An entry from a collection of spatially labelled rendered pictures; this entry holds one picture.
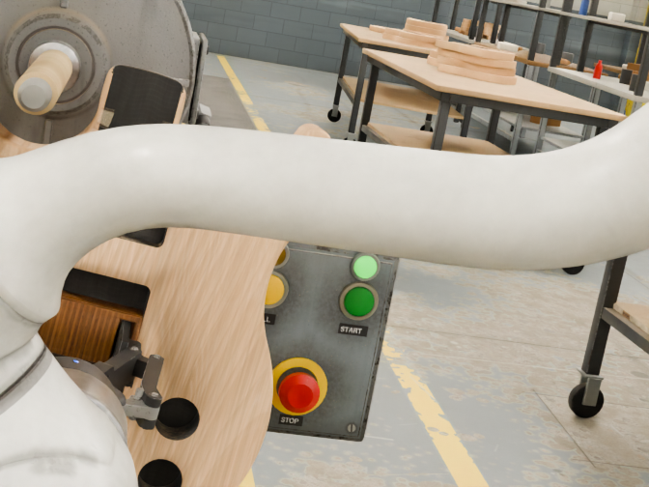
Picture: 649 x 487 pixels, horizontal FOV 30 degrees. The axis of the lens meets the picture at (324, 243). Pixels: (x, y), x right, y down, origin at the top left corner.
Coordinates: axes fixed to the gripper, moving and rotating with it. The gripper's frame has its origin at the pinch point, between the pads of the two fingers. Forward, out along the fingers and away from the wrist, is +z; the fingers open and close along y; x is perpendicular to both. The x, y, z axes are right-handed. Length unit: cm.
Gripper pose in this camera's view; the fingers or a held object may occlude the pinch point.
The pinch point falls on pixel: (76, 331)
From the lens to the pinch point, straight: 101.4
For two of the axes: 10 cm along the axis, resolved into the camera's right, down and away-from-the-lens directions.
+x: 2.9, -9.4, -1.9
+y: 9.5, 2.5, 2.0
